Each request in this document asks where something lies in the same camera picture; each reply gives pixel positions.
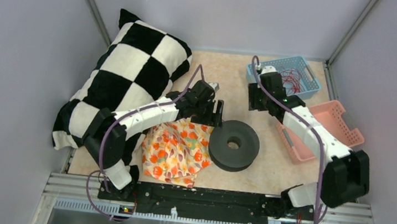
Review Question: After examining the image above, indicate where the white slotted cable duct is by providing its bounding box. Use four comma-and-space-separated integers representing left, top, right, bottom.
54, 194, 302, 224

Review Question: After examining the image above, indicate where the red wire bundle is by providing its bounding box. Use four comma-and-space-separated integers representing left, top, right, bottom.
278, 66, 309, 97

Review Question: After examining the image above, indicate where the black white checkered pillow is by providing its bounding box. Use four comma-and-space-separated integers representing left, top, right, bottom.
50, 2, 197, 164

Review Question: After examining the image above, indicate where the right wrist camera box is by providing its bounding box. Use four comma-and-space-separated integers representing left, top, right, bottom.
257, 65, 277, 75

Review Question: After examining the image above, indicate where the dark grey cable spool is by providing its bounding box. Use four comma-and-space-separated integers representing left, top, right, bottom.
208, 120, 260, 172

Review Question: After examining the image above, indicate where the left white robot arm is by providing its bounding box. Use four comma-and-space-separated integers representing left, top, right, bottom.
83, 80, 224, 201

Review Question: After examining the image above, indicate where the floral orange cloth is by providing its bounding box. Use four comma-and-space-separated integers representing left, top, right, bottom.
141, 119, 213, 189

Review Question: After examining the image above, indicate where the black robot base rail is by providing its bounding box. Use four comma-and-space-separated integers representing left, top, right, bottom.
98, 181, 313, 224

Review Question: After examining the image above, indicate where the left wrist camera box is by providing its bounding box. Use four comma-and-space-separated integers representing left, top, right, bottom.
208, 82, 220, 93

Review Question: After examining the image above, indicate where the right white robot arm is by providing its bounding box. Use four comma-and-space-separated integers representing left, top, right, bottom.
252, 69, 370, 217

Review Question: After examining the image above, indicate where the pink plastic basket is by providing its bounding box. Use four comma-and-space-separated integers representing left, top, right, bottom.
276, 100, 365, 164

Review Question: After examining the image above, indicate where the blue plastic basket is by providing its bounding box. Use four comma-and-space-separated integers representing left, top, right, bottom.
256, 56, 321, 100

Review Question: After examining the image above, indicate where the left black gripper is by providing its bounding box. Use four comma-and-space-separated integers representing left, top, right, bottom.
190, 95, 225, 128

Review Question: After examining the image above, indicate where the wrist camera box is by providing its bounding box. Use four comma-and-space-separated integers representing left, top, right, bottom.
257, 65, 277, 75
208, 82, 220, 93

